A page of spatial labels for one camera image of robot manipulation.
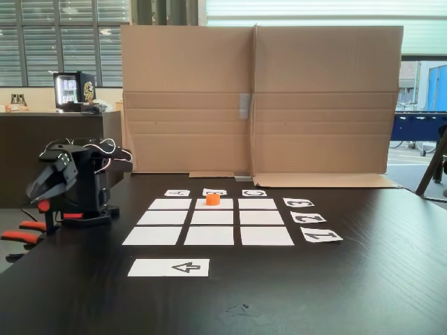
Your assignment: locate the paper sheet number 3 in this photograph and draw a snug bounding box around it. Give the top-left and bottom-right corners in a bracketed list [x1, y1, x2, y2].
[282, 197, 315, 208]

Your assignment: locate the white grid with black tape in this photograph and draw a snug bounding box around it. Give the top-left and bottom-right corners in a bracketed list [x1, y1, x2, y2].
[121, 197, 296, 247]

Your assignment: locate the black mini fridge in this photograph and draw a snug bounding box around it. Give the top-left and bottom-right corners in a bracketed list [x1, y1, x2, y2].
[52, 71, 96, 113]

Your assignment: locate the brown cardboard screen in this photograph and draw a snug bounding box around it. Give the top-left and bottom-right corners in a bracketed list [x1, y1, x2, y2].
[119, 23, 404, 189]

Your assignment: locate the paper sheet number 2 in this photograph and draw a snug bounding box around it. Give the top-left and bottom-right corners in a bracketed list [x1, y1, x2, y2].
[290, 210, 328, 224]

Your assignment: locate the paper sheet number 1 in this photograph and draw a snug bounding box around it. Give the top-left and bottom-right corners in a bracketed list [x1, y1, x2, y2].
[300, 226, 344, 243]

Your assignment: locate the long grey tape strip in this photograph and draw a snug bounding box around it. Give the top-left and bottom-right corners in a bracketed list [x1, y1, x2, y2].
[238, 93, 252, 120]

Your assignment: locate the dark brown counter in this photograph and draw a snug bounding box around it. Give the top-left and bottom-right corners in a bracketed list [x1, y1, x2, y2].
[0, 110, 123, 209]

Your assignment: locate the black and orange clamp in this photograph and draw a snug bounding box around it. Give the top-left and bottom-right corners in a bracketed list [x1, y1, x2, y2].
[0, 198, 87, 263]

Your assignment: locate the blue container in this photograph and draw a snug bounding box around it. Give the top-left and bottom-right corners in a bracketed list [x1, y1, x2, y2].
[428, 64, 447, 112]

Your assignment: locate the white arrow paper sheet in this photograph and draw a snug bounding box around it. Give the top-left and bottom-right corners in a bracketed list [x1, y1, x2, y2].
[127, 258, 210, 278]

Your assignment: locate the blue foosball table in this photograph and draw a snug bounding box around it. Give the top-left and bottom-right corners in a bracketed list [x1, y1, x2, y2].
[393, 110, 447, 157]

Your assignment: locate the black tripod leg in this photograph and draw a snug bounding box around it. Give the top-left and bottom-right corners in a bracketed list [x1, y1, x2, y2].
[415, 124, 447, 202]

